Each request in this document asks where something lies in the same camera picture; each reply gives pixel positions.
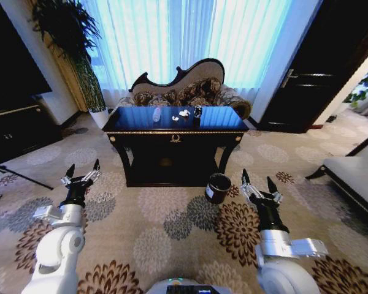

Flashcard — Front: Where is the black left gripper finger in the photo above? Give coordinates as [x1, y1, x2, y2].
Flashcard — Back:
[81, 158, 101, 184]
[60, 164, 76, 186]

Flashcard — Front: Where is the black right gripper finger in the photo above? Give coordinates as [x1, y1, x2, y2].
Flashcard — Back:
[239, 168, 264, 200]
[266, 176, 283, 203]

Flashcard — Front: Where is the dark round trash bin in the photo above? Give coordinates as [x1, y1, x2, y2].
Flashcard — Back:
[204, 173, 232, 205]

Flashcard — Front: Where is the black tripod leg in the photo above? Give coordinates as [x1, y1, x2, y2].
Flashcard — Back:
[0, 165, 55, 190]

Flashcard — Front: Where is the white plant pot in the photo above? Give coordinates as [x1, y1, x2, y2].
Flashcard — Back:
[88, 107, 110, 129]

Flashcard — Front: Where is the dark television cabinet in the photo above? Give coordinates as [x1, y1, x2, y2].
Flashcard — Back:
[0, 94, 64, 168]

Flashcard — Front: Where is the dark glossy console table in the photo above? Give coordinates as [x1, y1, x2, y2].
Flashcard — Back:
[102, 105, 250, 188]

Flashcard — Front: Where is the dark framed white bench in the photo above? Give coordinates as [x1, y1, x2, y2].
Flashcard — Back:
[305, 128, 368, 215]

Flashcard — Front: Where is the beige side drape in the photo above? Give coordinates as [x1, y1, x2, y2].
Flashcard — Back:
[44, 30, 88, 113]

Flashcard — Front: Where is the large brown floral cushion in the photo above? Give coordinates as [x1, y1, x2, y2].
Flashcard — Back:
[177, 77, 223, 107]

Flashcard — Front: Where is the ornate patterned chaise sofa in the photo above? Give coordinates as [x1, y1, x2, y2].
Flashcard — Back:
[116, 58, 253, 120]

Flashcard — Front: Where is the black television screen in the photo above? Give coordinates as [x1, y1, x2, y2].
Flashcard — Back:
[0, 0, 53, 114]

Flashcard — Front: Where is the dark wooden door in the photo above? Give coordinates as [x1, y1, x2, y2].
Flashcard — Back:
[259, 0, 368, 134]

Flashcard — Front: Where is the green leafy houseplant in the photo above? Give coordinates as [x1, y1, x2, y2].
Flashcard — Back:
[343, 61, 368, 108]

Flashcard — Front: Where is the tall green potted plant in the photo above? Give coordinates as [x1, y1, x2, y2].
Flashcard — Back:
[30, 0, 107, 113]

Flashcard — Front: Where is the sheer white curtain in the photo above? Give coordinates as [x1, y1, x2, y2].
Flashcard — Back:
[79, 0, 324, 123]

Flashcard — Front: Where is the silver door handle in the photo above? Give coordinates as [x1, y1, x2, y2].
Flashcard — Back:
[282, 69, 299, 89]

